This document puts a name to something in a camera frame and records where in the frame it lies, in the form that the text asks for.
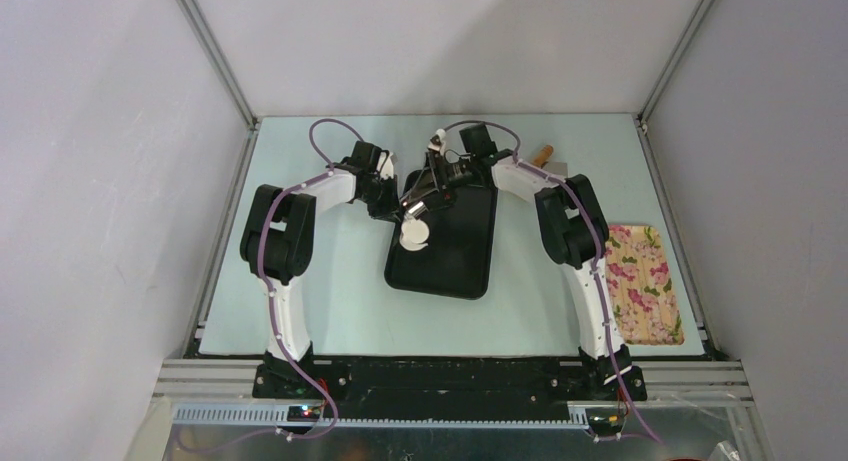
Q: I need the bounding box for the metal spatula with red handle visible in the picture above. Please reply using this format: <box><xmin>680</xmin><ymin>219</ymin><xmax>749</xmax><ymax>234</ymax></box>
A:
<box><xmin>544</xmin><ymin>161</ymin><xmax>569</xmax><ymax>178</ymax></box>

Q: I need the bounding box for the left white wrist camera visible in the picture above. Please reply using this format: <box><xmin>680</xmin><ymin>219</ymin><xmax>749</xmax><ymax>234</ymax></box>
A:
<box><xmin>375</xmin><ymin>150</ymin><xmax>396</xmax><ymax>180</ymax></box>

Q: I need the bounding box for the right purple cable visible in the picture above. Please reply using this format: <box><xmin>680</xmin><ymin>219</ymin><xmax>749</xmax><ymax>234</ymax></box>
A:
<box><xmin>442</xmin><ymin>120</ymin><xmax>667</xmax><ymax>447</ymax></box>

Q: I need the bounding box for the black baking tray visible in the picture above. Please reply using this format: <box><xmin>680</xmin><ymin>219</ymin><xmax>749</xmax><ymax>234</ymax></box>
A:
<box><xmin>384</xmin><ymin>185</ymin><xmax>497</xmax><ymax>300</ymax></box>

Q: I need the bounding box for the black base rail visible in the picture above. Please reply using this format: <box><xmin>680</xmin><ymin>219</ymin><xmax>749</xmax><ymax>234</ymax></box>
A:
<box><xmin>252</xmin><ymin>354</ymin><xmax>647</xmax><ymax>422</ymax></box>

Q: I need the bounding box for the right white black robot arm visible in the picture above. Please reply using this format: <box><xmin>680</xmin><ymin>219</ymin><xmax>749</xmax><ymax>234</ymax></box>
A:
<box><xmin>399</xmin><ymin>120</ymin><xmax>632</xmax><ymax>399</ymax></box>

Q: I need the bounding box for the floral cloth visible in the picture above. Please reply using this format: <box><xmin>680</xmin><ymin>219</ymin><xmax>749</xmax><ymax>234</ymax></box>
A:
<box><xmin>605</xmin><ymin>225</ymin><xmax>685</xmax><ymax>346</ymax></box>

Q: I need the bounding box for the wooden dough roller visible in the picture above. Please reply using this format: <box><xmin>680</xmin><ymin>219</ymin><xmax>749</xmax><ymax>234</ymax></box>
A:
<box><xmin>531</xmin><ymin>145</ymin><xmax>554</xmax><ymax>168</ymax></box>

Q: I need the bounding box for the white dough ball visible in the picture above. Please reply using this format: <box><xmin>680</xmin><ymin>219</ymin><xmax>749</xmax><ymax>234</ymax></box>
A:
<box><xmin>399</xmin><ymin>219</ymin><xmax>430</xmax><ymax>252</ymax></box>

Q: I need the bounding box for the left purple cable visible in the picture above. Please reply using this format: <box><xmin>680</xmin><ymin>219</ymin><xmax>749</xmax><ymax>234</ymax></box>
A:
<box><xmin>256</xmin><ymin>118</ymin><xmax>366</xmax><ymax>443</ymax></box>

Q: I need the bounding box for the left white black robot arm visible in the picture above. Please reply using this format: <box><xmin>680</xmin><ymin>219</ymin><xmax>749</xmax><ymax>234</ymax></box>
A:
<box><xmin>239</xmin><ymin>141</ymin><xmax>399</xmax><ymax>398</ymax></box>

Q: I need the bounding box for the small round metal cup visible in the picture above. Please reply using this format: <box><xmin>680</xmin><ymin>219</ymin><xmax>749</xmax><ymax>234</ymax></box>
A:
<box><xmin>405</xmin><ymin>201</ymin><xmax>428</xmax><ymax>219</ymax></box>

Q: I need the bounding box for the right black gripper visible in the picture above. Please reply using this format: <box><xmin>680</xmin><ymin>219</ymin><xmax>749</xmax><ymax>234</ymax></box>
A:
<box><xmin>406</xmin><ymin>151</ymin><xmax>476</xmax><ymax>216</ymax></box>

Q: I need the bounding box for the purple cable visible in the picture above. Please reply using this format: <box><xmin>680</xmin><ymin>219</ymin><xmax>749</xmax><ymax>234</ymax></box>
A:
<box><xmin>256</xmin><ymin>118</ymin><xmax>366</xmax><ymax>443</ymax></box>
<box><xmin>442</xmin><ymin>120</ymin><xmax>667</xmax><ymax>447</ymax></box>

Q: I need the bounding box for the aluminium frame with cable duct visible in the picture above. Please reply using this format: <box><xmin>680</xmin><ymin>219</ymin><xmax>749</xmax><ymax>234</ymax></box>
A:
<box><xmin>153</xmin><ymin>357</ymin><xmax>772</xmax><ymax>460</ymax></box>

